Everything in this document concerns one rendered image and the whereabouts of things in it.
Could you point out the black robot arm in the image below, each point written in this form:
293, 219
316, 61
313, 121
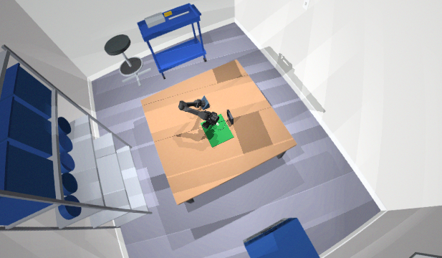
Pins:
204, 115

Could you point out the black cooling fan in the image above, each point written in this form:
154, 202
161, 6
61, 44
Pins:
231, 119

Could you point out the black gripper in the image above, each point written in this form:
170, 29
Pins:
207, 123

